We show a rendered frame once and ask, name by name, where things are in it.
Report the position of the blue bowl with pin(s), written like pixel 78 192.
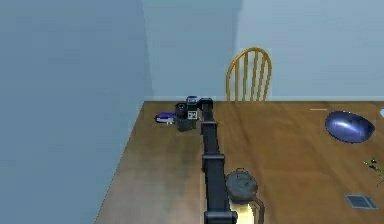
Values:
pixel 348 126

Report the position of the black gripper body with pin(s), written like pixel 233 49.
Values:
pixel 182 117

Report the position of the purple purse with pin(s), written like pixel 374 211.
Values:
pixel 164 117

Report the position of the grey round lidded pot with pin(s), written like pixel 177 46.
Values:
pixel 241 185

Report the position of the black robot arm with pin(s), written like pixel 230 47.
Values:
pixel 213 166

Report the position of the yellow wooden chair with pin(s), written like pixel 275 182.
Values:
pixel 248 73

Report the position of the green plant sprig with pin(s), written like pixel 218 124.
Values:
pixel 375 166

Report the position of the yellow cup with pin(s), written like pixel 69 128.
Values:
pixel 248 211

